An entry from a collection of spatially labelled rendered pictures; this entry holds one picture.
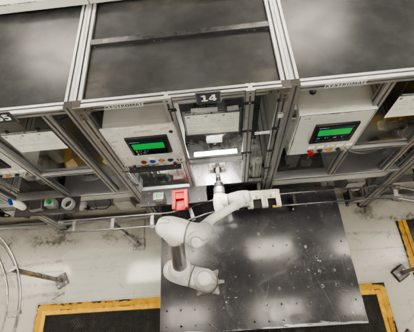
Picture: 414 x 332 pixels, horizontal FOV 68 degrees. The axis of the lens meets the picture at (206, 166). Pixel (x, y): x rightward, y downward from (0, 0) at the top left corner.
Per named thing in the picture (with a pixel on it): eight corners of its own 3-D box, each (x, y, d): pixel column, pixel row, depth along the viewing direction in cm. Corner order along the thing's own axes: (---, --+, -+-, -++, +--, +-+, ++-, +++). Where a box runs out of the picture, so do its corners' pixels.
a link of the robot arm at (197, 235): (214, 222, 186) (193, 216, 189) (207, 236, 169) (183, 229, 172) (210, 241, 190) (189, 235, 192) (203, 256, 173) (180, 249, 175)
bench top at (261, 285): (160, 334, 230) (160, 335, 226) (162, 200, 277) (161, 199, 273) (366, 323, 222) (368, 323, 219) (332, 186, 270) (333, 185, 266)
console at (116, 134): (124, 170, 211) (98, 134, 170) (127, 134, 224) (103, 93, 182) (185, 165, 209) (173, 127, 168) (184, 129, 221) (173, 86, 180)
